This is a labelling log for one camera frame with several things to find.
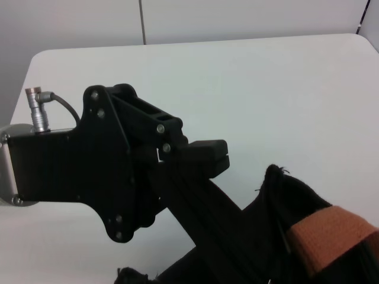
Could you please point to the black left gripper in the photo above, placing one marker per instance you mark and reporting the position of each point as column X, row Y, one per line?
column 83, row 168

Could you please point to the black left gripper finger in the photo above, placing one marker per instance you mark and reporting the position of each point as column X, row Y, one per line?
column 219, row 165

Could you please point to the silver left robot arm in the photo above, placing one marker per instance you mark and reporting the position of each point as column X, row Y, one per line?
column 6, row 165

